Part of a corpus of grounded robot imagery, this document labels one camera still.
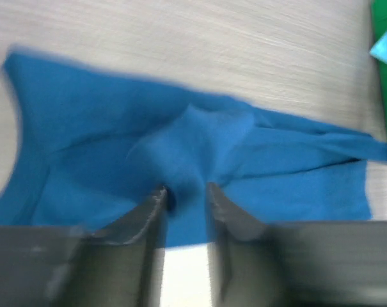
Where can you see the blue t shirt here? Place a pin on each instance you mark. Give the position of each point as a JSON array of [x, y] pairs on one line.
[[94, 144]]

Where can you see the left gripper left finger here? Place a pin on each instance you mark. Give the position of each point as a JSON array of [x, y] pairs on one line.
[[119, 265]]

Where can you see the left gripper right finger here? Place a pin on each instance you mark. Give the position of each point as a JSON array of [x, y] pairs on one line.
[[252, 263]]

